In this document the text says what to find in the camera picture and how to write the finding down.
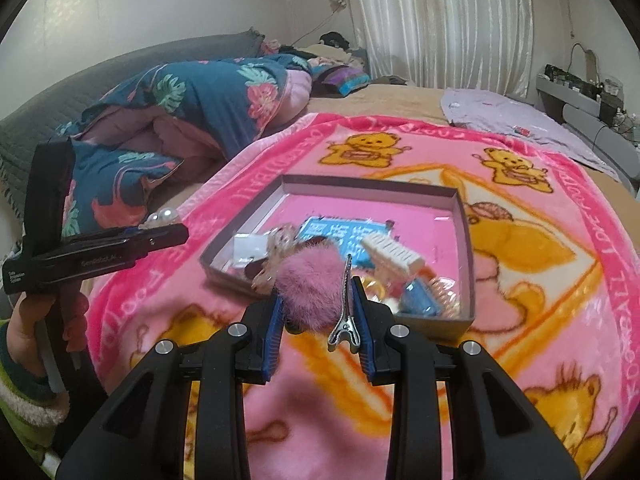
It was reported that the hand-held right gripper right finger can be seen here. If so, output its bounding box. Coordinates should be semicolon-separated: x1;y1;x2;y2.
350;275;583;480

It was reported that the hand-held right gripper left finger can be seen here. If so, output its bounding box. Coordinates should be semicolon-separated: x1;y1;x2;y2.
55;290;287;480

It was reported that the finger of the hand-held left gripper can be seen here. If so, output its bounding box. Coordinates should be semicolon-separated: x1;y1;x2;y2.
65;225;151;253
120;224;190;261

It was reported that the bag of yellow hair ties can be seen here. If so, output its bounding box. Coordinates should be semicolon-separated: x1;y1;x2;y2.
359;274;402;312

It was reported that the pink pompom hair clip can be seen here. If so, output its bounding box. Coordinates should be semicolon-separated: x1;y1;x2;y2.
274;252;362;354

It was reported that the brown hair clip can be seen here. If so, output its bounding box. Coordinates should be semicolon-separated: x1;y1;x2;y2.
234;259;281;283

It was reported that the earring card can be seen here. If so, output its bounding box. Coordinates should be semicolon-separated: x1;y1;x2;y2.
231;232;274;269

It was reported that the dark cardboard box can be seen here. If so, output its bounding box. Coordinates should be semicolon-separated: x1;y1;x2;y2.
199;174;476;344

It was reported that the dotted lace hair bow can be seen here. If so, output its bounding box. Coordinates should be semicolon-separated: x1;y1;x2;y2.
250;224;302;292

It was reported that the white claw hair clip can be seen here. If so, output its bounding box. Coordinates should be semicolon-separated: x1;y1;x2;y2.
360;232;427;279

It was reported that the person's left forearm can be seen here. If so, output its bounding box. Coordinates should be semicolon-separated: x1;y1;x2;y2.
0;317;73;433

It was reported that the person's left hand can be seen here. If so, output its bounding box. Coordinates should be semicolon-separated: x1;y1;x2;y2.
7;291;92;382

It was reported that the small blue hair clip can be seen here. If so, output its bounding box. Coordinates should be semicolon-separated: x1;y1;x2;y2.
399;280;447;317

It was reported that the blue floral quilt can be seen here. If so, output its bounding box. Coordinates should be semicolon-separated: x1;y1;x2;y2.
55;52;314;239

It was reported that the pink bear printed blanket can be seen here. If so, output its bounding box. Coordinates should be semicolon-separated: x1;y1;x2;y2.
87;112;640;480

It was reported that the purple and blue pillow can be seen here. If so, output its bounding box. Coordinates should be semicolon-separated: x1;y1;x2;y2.
319;62;374;97

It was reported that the bed with tan sheet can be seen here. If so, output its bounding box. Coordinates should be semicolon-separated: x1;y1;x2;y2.
150;42;640;196

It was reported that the dark clothing pile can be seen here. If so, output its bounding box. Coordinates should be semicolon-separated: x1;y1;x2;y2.
319;31;352;52

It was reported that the lilac garment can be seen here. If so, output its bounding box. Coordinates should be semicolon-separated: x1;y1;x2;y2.
440;87;622;182

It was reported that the grey shelf unit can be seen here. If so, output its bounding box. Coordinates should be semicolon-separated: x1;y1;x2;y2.
536;62;640;182

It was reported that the white curtain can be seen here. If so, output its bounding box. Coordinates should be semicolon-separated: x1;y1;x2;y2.
344;0;534;97

